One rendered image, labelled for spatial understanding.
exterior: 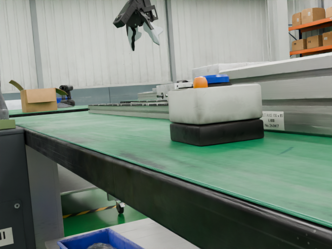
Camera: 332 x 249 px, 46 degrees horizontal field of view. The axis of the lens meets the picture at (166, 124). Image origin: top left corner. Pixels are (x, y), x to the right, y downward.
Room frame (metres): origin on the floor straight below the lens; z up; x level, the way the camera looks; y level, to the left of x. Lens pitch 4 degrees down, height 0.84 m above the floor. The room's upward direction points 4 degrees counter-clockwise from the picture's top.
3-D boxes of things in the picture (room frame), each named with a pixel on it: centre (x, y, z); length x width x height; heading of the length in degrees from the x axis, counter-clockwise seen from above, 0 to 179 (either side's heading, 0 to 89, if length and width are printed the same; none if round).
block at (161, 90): (1.76, -0.02, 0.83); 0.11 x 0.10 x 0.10; 115
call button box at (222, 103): (0.45, -0.06, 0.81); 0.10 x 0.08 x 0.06; 112
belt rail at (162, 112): (1.24, 0.13, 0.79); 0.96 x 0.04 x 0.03; 22
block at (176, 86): (1.64, -0.06, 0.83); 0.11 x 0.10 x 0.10; 110
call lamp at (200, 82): (0.41, -0.04, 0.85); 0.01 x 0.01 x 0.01
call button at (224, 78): (0.45, -0.06, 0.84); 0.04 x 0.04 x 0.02
